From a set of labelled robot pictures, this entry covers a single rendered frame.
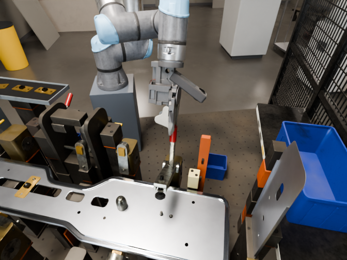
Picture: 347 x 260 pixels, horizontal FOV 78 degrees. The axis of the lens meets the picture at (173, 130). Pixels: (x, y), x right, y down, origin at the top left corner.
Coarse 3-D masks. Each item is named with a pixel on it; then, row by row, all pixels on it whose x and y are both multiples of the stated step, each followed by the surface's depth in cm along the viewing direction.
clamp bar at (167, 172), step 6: (168, 162) 71; (168, 168) 66; (174, 168) 66; (162, 174) 61; (168, 174) 62; (156, 180) 58; (162, 180) 56; (168, 180) 58; (156, 186) 56; (162, 186) 56; (168, 186) 59; (156, 192) 58; (162, 192) 59; (156, 198) 57; (162, 198) 57
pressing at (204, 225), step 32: (0, 160) 80; (0, 192) 70; (32, 192) 70; (64, 192) 70; (96, 192) 70; (128, 192) 70; (192, 192) 70; (64, 224) 62; (96, 224) 62; (128, 224) 62; (160, 224) 62; (192, 224) 62; (224, 224) 62; (160, 256) 56; (192, 256) 56; (224, 256) 56
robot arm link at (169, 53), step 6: (162, 48) 54; (168, 48) 53; (174, 48) 54; (180, 48) 54; (162, 54) 55; (168, 54) 54; (174, 54) 54; (180, 54) 55; (162, 60) 56; (168, 60) 55; (174, 60) 55; (180, 60) 55
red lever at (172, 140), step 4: (176, 128) 64; (176, 132) 65; (172, 136) 65; (176, 136) 66; (172, 140) 66; (176, 140) 67; (172, 144) 67; (172, 148) 67; (172, 152) 68; (172, 156) 68; (172, 160) 69; (168, 164) 71; (172, 164) 70
